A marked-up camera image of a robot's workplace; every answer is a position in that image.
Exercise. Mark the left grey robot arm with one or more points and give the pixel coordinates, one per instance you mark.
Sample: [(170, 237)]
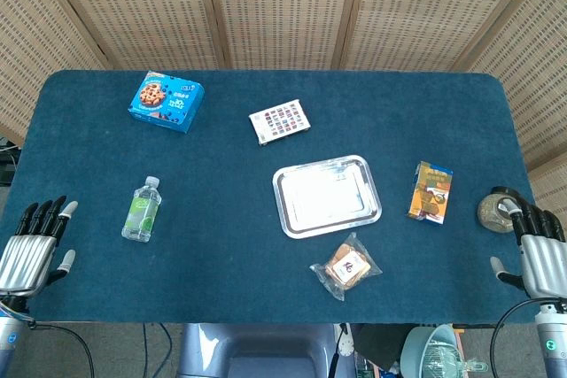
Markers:
[(9, 342)]

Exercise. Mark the blue table cloth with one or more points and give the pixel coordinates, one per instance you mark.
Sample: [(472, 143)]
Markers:
[(221, 218)]

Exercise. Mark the round glass jar black lid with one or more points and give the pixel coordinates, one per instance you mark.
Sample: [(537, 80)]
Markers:
[(491, 214)]

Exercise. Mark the clear pastry packet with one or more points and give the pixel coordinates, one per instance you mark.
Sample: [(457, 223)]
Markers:
[(346, 267)]

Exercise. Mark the orange and blue snack box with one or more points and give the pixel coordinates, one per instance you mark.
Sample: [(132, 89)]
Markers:
[(432, 194)]

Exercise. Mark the grey blue robot torso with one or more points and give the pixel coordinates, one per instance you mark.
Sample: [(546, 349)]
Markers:
[(257, 351)]

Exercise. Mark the blue cookie box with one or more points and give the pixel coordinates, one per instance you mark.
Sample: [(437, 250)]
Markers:
[(166, 101)]

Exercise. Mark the woven folding screen panel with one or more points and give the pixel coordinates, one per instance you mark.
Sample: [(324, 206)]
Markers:
[(536, 77), (133, 10), (35, 41), (283, 10), (434, 10)]

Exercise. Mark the clear bottle with green label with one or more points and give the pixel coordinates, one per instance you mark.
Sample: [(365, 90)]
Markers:
[(142, 210)]

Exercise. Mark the rectangular stainless steel tray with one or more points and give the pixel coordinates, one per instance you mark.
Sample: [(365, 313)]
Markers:
[(325, 196)]

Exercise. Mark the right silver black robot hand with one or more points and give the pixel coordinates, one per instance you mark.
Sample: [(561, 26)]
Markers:
[(542, 263)]

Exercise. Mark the black bag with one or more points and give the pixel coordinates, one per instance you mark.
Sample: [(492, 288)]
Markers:
[(378, 342)]

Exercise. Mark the clear plastic hook piece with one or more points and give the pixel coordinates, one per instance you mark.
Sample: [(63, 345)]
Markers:
[(474, 367)]

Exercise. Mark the light blue fan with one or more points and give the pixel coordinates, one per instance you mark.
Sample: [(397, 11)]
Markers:
[(427, 351)]

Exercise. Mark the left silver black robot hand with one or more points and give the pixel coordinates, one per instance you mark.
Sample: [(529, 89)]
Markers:
[(26, 258)]

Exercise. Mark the white box with picture grid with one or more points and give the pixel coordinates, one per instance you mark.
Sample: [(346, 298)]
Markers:
[(280, 121)]

